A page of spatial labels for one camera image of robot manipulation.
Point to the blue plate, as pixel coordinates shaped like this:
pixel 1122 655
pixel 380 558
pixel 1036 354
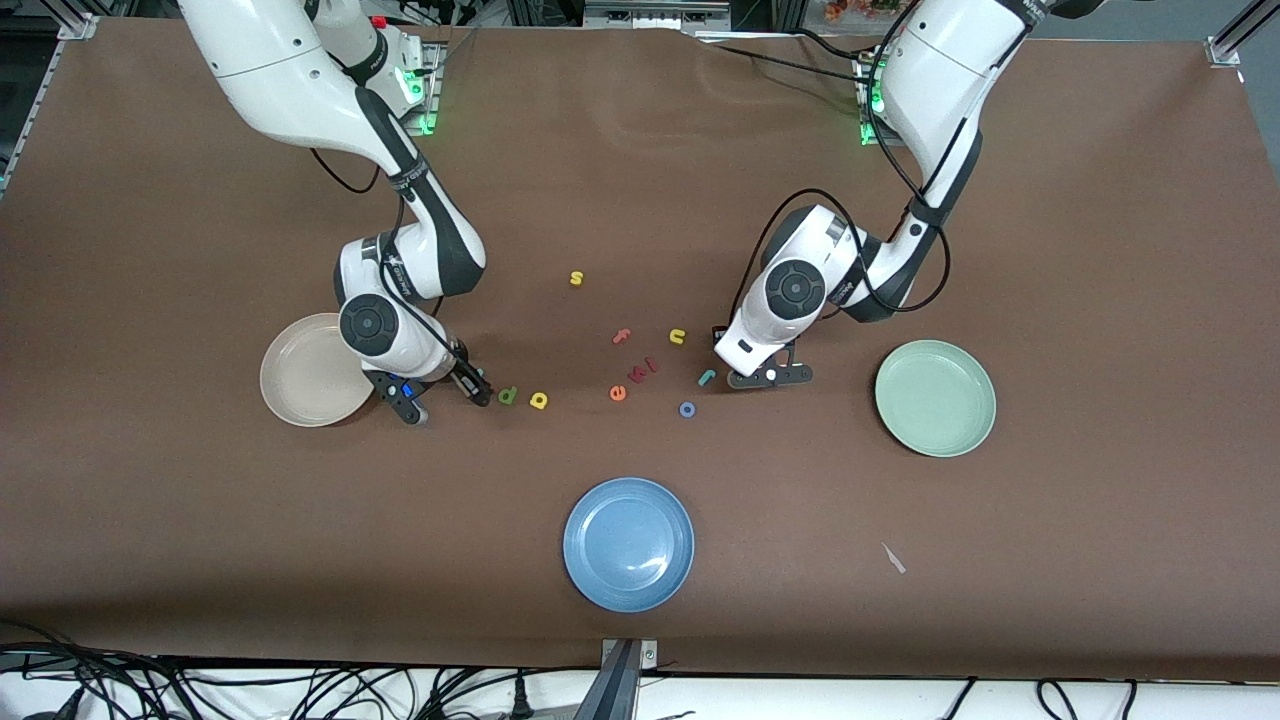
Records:
pixel 628 545

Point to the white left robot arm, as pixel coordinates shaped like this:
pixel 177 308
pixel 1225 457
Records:
pixel 940 70

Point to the black power plug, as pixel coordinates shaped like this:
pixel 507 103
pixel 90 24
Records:
pixel 521 700

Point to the small white paper scrap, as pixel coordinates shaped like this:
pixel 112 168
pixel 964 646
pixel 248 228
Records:
pixel 893 558

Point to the orange brown decoration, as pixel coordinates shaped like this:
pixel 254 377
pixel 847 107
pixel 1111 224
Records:
pixel 860 8

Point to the beige brown plate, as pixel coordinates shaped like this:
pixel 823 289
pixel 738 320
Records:
pixel 300 375

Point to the pale green plate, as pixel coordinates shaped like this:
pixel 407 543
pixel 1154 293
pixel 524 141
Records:
pixel 935 400

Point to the grey power strip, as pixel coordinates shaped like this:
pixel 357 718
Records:
pixel 655 15

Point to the aluminium frame profile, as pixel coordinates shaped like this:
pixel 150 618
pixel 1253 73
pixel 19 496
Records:
pixel 1225 45

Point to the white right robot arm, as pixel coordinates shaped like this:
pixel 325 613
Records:
pixel 280 70

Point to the green foam letter p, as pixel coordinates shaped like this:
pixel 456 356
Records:
pixel 502 396

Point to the brown table cover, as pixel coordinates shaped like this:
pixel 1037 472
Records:
pixel 640 150

